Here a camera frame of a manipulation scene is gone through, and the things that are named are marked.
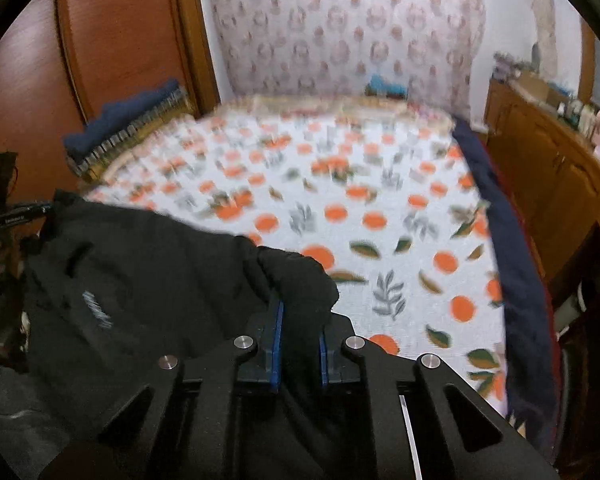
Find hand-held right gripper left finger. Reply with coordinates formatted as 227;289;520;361
95;299;287;480

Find pile of folded cloths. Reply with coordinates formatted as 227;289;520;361
492;50;521;81

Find group of cosmetic bottles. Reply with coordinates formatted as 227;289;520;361
555;95;598;136

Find black printed t-shirt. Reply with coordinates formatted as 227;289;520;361
22;189;341;480

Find blue cloth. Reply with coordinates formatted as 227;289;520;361
367;75;411;98

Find tied beige curtain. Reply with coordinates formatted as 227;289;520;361
530;0;558;78

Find circle patterned sheer curtain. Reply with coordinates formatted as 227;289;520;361
207;0;486;106

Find orange fruit print bedsheet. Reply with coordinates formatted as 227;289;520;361
82;105;508;418

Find open cardboard box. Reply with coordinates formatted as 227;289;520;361
515;70;551;103

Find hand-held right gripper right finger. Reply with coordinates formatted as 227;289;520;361
318;312;546;480

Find wooden sideboard cabinet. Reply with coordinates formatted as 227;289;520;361
485;77;600;281

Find wooden louvered wardrobe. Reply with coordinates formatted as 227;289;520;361
0;0;221;241

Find floral blanket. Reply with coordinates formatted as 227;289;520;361
220;94;456;126

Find navy blanket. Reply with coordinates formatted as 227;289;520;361
450;119;563;456

